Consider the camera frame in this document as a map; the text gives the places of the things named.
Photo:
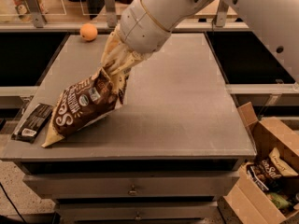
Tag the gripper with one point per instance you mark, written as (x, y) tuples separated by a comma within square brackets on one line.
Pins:
[(141, 28)]

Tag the brown sea salt chip bag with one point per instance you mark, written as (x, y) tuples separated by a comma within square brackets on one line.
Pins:
[(80, 105)]

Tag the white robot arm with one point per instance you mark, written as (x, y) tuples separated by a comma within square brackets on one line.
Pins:
[(146, 25)]

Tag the black rxbar chocolate bar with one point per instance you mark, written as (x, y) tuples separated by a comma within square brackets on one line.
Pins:
[(33, 124)]

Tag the chip bag in box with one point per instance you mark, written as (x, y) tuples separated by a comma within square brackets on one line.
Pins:
[(269, 173)]

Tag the green snack bag in box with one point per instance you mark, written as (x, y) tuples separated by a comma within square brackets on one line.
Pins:
[(280, 201)]

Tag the orange fruit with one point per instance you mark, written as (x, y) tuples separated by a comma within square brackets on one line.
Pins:
[(88, 32)]

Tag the orange snack package behind glass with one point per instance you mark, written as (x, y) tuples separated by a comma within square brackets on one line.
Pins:
[(20, 0)]

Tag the upper metal drawer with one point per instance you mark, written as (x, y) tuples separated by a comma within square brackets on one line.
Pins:
[(130, 185)]

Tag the metal drawer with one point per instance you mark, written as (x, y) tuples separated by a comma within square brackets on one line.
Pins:
[(135, 211), (130, 185)]

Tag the lower metal drawer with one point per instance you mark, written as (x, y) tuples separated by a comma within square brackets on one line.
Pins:
[(135, 211)]

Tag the open cardboard box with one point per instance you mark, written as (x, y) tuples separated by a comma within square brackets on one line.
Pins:
[(250, 204)]

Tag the middle metal bracket post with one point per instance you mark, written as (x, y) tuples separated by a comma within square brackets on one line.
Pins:
[(111, 13)]

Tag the metal bracket post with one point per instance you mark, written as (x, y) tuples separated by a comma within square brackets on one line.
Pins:
[(221, 14), (111, 13), (39, 20)]

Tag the left metal bracket post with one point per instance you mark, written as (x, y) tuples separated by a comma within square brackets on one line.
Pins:
[(39, 20)]

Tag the right metal bracket post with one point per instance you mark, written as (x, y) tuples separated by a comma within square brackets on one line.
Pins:
[(221, 14)]

